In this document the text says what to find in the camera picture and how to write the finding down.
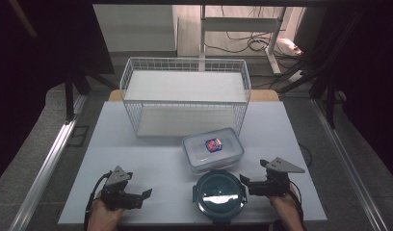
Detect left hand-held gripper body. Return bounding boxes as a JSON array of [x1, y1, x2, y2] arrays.
[[101, 166, 134, 211]]

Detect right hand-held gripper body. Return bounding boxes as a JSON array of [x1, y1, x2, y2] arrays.
[[256, 157, 306, 197]]

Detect person's right hand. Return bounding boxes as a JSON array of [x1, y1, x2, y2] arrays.
[[270, 184, 303, 222]]

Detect person's left hand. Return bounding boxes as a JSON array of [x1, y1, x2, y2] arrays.
[[87, 196, 125, 231]]

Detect red blue label sticker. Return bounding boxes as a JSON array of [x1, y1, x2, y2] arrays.
[[205, 138, 223, 153]]

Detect clear rectangular lidded container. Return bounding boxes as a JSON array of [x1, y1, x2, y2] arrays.
[[181, 127, 246, 174]]

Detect wooden table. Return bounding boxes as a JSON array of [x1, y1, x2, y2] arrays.
[[107, 90, 280, 102]]

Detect black metal stand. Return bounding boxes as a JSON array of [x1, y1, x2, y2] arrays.
[[64, 64, 92, 124], [309, 71, 338, 129]]

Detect white power strip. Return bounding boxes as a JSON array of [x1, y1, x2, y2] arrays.
[[276, 38, 304, 56]]

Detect white cabinet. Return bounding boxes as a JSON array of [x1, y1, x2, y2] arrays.
[[92, 4, 179, 53]]

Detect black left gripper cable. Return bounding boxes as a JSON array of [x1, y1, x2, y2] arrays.
[[83, 171, 112, 231]]

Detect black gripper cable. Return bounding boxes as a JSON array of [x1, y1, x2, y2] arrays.
[[83, 171, 112, 231], [289, 182, 306, 225]]

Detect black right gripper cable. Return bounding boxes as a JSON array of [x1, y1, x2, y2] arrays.
[[289, 182, 306, 225]]

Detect aluminium rail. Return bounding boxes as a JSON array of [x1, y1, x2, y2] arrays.
[[311, 97, 391, 231], [8, 94, 87, 231]]

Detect white wire shelf rack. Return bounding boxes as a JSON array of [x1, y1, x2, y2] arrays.
[[119, 57, 252, 139]]

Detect black floor cables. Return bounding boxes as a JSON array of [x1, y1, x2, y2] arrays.
[[205, 30, 301, 61]]

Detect white desk frame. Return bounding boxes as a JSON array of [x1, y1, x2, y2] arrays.
[[198, 4, 287, 75]]

